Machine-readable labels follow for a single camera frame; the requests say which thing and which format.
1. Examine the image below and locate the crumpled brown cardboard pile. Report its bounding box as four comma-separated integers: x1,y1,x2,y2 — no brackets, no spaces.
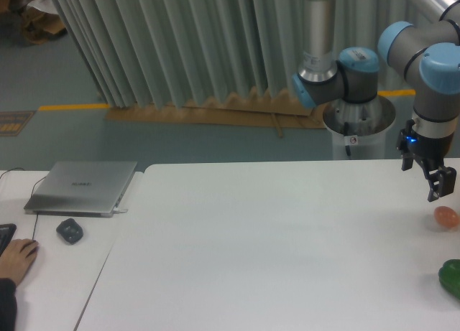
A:
1,0,67,45

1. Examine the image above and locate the brown cardboard floor sheet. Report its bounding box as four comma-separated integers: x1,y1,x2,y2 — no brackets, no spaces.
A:
105,88,325,138

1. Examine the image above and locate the black round controller device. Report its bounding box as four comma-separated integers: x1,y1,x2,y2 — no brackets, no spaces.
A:
56,218,84,245

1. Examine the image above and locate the green bell pepper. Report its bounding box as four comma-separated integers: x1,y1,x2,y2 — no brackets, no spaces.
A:
438,259,460,299

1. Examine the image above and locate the silver closed laptop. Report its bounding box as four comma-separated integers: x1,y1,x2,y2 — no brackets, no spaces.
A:
24,161,137,217

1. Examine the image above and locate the black keyboard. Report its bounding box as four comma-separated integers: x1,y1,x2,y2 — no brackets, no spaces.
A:
0,223,17,255

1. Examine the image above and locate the brown egg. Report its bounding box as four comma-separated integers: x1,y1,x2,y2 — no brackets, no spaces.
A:
433,206,459,228

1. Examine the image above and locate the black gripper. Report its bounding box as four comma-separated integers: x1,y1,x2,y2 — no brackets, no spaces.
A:
397,119,456,202

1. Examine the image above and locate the person's bare hand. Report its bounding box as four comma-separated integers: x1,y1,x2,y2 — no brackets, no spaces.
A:
1,238,39,286

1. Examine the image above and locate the dark sleeved forearm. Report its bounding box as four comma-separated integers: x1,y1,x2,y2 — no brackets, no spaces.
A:
1,279,17,331

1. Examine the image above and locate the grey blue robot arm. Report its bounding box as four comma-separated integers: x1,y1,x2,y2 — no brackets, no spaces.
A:
292,0,459,201

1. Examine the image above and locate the black mouse cable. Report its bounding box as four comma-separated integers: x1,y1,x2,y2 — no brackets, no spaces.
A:
0,167,50,241

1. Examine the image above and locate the black pedestal cable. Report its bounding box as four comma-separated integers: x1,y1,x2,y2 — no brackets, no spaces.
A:
343,121,352,159

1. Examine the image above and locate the grey pleated curtain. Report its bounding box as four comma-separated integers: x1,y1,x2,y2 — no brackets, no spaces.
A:
42,0,460,108

